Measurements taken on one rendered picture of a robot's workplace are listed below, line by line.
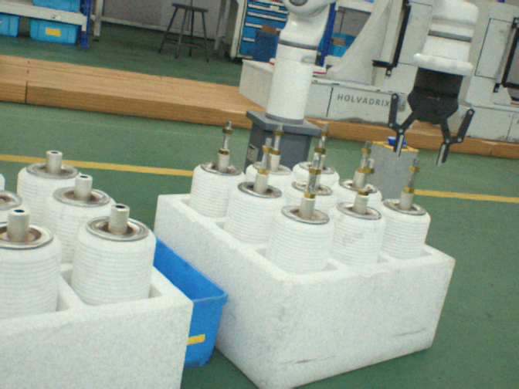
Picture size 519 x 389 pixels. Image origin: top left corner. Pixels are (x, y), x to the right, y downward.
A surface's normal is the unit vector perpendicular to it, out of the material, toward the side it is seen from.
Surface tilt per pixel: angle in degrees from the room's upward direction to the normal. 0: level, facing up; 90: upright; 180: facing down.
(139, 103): 90
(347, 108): 90
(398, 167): 90
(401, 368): 0
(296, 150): 90
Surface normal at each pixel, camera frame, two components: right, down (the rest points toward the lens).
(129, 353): 0.58, 0.33
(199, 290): -0.77, 0.00
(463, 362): 0.18, -0.94
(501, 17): 0.32, 0.33
